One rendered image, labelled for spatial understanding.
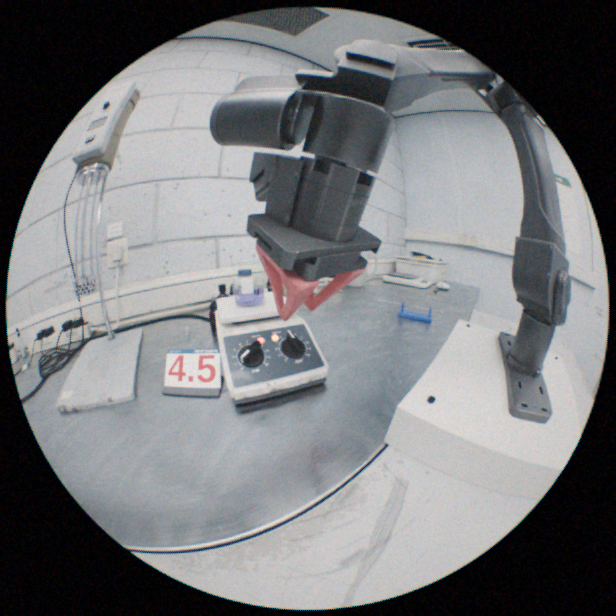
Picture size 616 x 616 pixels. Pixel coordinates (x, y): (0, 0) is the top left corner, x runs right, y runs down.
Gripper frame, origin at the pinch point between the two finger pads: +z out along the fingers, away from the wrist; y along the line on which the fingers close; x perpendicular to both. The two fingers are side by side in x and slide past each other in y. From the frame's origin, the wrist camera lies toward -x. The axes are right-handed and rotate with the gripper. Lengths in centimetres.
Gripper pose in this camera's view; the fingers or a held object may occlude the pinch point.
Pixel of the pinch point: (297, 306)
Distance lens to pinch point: 21.7
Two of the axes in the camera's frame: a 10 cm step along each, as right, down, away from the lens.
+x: 5.9, 6.5, -4.8
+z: -2.3, 7.0, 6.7
